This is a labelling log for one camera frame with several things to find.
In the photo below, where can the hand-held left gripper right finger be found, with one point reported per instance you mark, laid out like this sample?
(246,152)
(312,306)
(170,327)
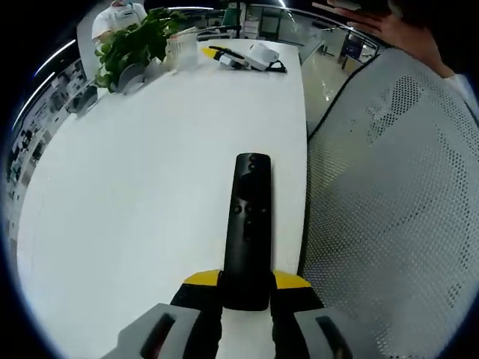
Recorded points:
(299,321)

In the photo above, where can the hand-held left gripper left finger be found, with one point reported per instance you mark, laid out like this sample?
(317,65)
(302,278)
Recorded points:
(179,321)

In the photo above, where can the black remote control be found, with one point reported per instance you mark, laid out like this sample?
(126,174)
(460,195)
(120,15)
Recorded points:
(249,232)

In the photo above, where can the person's right hand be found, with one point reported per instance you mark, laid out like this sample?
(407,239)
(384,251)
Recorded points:
(385,26)

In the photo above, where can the white mesh chair back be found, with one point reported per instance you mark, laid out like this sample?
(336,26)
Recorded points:
(393,209)

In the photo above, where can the spare white yellow gripper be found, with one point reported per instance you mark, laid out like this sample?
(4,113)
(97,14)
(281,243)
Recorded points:
(258,56)

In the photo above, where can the green potted plant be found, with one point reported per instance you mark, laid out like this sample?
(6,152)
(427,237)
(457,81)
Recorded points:
(131,41)

